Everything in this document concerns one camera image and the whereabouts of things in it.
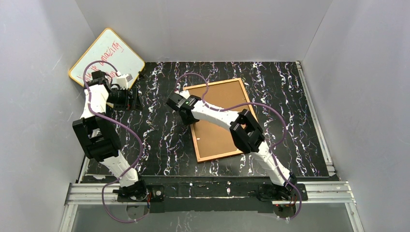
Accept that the orange wooden picture frame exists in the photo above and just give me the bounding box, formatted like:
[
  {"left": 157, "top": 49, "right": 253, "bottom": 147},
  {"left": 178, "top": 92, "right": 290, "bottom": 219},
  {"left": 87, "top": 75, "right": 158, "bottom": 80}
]
[{"left": 190, "top": 78, "right": 256, "bottom": 162}]

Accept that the brown cardboard backing board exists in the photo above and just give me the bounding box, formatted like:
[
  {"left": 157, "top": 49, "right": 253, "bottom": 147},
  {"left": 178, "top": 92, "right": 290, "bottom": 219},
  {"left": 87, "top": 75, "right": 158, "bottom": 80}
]
[{"left": 190, "top": 78, "right": 249, "bottom": 162}]

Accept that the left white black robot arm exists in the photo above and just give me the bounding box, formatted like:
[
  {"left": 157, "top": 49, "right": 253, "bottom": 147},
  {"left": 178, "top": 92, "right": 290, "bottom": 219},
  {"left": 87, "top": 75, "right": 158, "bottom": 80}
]
[{"left": 73, "top": 71, "right": 146, "bottom": 194}]

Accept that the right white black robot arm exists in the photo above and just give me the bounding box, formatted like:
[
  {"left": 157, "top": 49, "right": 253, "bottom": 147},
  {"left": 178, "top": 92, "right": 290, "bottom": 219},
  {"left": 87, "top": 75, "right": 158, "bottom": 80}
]
[{"left": 166, "top": 91, "right": 297, "bottom": 191}]

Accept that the whiteboard with red writing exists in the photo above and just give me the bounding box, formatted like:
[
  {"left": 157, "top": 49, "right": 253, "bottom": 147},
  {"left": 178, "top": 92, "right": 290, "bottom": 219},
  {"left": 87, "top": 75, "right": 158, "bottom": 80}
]
[{"left": 68, "top": 28, "right": 145, "bottom": 87}]

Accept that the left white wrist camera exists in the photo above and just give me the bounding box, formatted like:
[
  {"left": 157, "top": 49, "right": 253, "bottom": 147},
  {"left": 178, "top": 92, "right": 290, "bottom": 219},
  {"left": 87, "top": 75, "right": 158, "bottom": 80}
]
[{"left": 116, "top": 72, "right": 132, "bottom": 89}]

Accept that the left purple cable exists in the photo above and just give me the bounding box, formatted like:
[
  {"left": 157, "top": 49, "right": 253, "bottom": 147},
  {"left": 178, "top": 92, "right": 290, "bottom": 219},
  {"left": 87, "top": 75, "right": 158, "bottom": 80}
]
[{"left": 82, "top": 60, "right": 151, "bottom": 223}]

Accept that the purple cable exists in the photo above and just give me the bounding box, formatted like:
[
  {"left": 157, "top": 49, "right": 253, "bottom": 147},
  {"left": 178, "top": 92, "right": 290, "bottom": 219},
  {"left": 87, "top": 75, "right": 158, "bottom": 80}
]
[
  {"left": 82, "top": 60, "right": 151, "bottom": 223},
  {"left": 174, "top": 72, "right": 302, "bottom": 221}
]

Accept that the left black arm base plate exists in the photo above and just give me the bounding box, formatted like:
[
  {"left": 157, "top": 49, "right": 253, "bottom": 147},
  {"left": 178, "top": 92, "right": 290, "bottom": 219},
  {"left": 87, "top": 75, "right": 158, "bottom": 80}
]
[{"left": 112, "top": 185, "right": 165, "bottom": 203}]

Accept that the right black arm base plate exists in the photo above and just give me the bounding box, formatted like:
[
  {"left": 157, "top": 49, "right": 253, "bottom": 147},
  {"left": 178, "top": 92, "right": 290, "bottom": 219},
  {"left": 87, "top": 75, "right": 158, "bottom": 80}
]
[{"left": 255, "top": 183, "right": 308, "bottom": 203}]

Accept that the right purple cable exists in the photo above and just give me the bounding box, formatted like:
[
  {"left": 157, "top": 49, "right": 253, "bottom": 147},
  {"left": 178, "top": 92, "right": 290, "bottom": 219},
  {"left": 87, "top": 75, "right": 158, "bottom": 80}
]
[{"left": 174, "top": 72, "right": 302, "bottom": 221}]

